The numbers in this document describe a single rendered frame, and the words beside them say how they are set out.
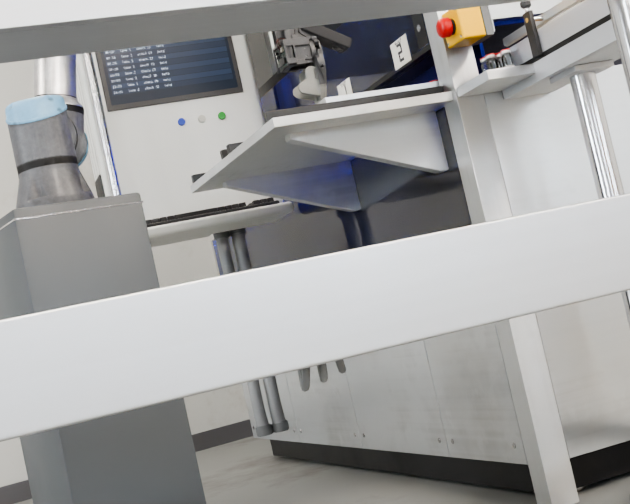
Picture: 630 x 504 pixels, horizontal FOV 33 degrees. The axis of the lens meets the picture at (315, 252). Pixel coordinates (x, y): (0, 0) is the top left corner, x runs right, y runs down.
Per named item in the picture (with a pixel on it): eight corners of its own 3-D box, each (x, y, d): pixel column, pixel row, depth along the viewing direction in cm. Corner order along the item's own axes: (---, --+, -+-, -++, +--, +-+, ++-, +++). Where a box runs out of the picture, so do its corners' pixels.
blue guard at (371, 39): (208, 202, 410) (198, 156, 412) (431, 43, 230) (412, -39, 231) (207, 203, 410) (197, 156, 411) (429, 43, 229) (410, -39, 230)
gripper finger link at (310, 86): (300, 113, 224) (291, 70, 225) (326, 109, 226) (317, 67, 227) (305, 109, 221) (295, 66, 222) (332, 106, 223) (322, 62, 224)
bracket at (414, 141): (442, 172, 234) (429, 114, 235) (449, 169, 231) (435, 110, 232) (298, 198, 222) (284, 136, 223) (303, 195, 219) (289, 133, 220)
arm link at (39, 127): (8, 165, 204) (-6, 96, 205) (26, 175, 217) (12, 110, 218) (70, 152, 204) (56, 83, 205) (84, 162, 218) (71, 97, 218)
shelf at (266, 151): (361, 164, 292) (359, 157, 292) (486, 95, 227) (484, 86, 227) (191, 193, 275) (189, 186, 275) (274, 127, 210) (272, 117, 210)
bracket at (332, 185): (357, 210, 281) (346, 162, 281) (361, 208, 278) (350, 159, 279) (233, 234, 269) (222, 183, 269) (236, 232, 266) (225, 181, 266)
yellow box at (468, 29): (477, 45, 224) (470, 12, 224) (495, 34, 217) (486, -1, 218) (446, 49, 221) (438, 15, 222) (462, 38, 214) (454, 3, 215)
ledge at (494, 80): (515, 88, 227) (513, 79, 227) (549, 70, 215) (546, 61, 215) (457, 97, 222) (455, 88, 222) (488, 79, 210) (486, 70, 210)
